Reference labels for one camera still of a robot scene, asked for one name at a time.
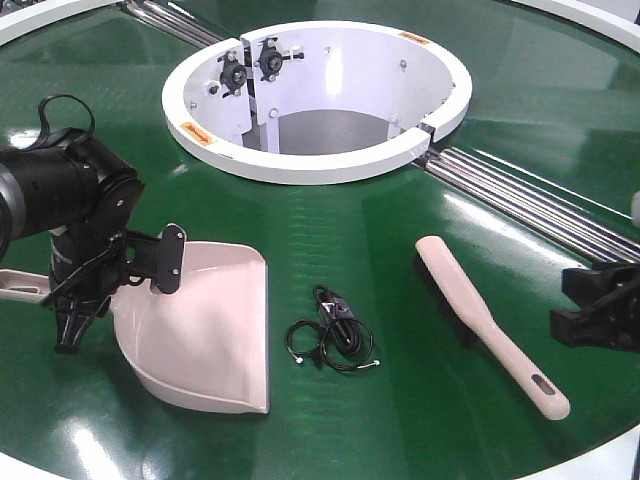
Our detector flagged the orange warning label front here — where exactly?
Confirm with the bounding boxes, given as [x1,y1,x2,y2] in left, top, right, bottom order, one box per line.
[181,122,214,146]

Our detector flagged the black cable bundle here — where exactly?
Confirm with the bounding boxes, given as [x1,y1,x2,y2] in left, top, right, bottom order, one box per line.
[283,284,382,373]

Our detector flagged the black bearing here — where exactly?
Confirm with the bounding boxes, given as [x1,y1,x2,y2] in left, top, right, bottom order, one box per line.
[218,50,247,98]
[257,37,305,82]

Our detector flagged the steel rollers right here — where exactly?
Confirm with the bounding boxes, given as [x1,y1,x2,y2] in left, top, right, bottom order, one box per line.
[414,148,639,263]

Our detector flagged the white outer rim top right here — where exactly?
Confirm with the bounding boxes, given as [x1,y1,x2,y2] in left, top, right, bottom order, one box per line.
[515,0,639,53]

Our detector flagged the white inner ring housing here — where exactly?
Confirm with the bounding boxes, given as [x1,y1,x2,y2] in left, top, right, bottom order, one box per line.
[161,21,473,185]

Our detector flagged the black bearing left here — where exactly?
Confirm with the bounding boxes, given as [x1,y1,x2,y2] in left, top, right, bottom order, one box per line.
[218,50,247,98]

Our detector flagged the white rim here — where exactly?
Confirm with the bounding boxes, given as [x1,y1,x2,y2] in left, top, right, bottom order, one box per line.
[1,0,116,45]
[515,0,639,53]

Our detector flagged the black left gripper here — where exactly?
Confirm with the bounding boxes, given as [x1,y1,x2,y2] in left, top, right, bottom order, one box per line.
[40,219,164,355]

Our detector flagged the steel rollers top left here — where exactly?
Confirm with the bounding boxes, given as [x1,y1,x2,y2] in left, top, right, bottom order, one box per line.
[118,1,225,48]

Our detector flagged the black bearing right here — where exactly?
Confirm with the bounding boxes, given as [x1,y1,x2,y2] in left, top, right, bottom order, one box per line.
[257,37,305,82]

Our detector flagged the green conveyor belt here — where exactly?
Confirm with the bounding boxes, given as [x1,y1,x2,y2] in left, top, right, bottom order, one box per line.
[1,1,639,479]

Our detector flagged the pink hand brush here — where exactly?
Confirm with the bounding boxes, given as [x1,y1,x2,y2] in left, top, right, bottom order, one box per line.
[415,235,571,421]

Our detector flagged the white outer rim top left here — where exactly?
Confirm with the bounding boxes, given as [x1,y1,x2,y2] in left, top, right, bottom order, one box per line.
[1,0,116,45]

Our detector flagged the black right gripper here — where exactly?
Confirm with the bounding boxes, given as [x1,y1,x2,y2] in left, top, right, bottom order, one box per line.
[550,262,639,351]

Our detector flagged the orange warning label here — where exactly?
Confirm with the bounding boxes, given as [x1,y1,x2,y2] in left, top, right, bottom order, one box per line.
[181,122,214,146]
[399,31,430,45]

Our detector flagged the steel rollers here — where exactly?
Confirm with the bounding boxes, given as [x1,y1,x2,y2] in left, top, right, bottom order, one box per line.
[118,1,225,48]
[414,148,639,263]

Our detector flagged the pink plastic dustpan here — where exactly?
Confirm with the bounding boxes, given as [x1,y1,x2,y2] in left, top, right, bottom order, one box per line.
[0,241,272,415]

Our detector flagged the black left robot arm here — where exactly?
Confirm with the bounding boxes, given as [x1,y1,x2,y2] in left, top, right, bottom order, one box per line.
[1,95,158,354]

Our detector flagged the orange warning label rear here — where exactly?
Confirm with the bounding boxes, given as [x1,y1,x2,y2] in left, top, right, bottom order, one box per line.
[399,31,430,45]

